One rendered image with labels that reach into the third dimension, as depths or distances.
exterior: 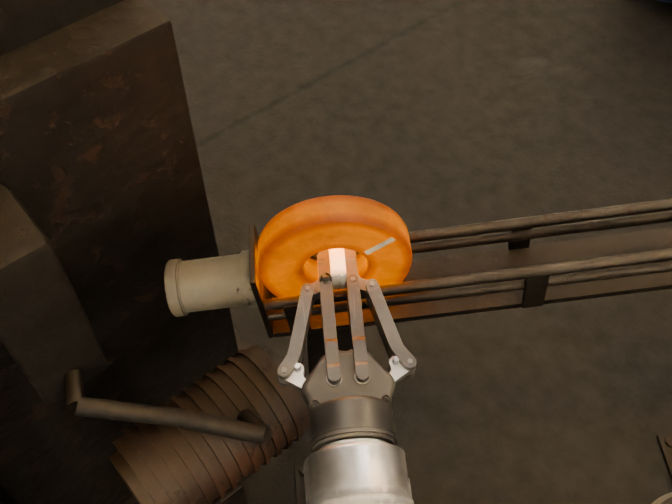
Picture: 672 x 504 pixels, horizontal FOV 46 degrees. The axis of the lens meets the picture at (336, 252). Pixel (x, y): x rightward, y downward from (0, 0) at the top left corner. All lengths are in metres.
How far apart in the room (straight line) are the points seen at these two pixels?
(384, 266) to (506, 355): 0.81
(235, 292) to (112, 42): 0.27
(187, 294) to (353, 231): 0.19
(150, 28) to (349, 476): 0.45
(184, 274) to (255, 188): 1.00
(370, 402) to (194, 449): 0.28
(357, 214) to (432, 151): 1.15
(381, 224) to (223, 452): 0.33
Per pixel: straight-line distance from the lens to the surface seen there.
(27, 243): 0.73
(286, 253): 0.76
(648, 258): 0.84
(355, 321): 0.73
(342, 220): 0.72
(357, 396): 0.68
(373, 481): 0.65
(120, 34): 0.79
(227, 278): 0.79
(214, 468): 0.91
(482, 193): 1.80
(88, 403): 0.86
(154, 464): 0.89
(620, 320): 1.67
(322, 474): 0.66
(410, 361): 0.72
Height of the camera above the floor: 1.34
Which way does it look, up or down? 54 degrees down
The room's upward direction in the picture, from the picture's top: straight up
